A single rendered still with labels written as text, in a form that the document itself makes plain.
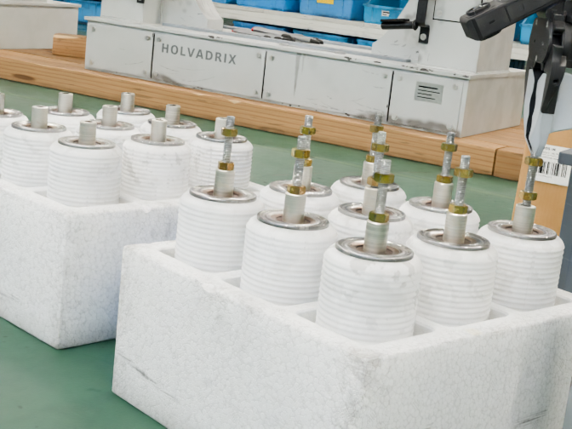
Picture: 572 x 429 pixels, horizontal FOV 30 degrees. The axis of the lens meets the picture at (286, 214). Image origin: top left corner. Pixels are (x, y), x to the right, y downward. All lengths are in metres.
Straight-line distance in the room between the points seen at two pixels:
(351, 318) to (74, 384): 0.43
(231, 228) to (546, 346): 0.36
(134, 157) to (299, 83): 1.96
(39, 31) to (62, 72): 0.64
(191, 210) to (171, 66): 2.52
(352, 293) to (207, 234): 0.23
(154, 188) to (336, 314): 0.53
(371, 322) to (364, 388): 0.07
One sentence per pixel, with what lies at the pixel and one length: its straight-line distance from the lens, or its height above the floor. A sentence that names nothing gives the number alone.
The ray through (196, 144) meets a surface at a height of 0.24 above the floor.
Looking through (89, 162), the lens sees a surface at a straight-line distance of 1.39.
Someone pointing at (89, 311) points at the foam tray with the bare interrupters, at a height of 0.05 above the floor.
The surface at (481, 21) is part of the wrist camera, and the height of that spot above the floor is 0.47.
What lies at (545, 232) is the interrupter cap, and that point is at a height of 0.25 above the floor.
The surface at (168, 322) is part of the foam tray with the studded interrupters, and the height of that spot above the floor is 0.12.
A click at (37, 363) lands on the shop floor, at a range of 1.36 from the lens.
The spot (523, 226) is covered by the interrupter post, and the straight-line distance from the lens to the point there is 1.20.
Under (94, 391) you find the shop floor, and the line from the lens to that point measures 1.29.
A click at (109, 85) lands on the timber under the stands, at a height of 0.05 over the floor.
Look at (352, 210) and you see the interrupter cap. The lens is 1.18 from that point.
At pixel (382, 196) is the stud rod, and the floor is 0.31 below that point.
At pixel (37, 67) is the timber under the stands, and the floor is 0.06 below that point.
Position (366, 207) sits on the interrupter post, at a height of 0.26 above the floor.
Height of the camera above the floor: 0.50
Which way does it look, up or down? 13 degrees down
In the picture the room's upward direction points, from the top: 6 degrees clockwise
